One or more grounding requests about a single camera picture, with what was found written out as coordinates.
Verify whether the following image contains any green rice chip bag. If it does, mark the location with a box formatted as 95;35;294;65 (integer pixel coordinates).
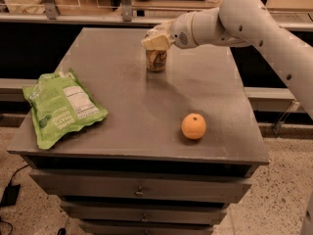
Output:
22;69;109;150

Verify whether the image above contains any grey drawer cabinet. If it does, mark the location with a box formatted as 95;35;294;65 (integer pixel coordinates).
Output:
8;28;269;235

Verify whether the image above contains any orange fruit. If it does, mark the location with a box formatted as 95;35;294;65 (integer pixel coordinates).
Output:
181;114;206;140

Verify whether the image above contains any black floor cable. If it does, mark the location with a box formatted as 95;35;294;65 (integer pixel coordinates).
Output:
7;164;30;186

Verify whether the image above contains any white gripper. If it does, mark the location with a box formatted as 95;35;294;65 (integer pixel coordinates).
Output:
141;12;198;51

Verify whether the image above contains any black power adapter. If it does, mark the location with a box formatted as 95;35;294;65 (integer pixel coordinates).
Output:
0;184;21;207

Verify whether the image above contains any metal railing frame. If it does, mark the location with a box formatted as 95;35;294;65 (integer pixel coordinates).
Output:
0;0;313;30

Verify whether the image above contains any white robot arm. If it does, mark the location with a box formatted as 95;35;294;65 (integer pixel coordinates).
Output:
144;0;313;235

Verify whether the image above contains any orange soda can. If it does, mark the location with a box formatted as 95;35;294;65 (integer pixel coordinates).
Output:
146;50;167;72

